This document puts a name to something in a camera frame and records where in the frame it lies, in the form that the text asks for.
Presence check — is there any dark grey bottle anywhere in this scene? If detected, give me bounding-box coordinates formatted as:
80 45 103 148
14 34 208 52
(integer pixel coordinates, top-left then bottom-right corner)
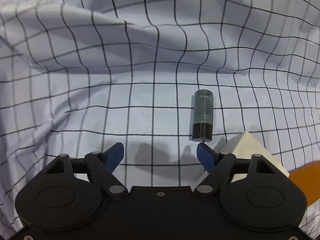
191 89 214 141

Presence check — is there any white phone box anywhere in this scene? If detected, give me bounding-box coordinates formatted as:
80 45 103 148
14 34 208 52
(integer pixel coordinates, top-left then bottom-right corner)
191 131 290 191

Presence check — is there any checkered lavender sheet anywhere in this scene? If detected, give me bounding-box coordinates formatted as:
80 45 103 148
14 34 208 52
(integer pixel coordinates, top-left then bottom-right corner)
1 0 319 238

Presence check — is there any brown leather wallet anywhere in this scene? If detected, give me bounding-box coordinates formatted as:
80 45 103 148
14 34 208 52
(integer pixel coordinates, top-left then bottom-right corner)
289 161 320 207

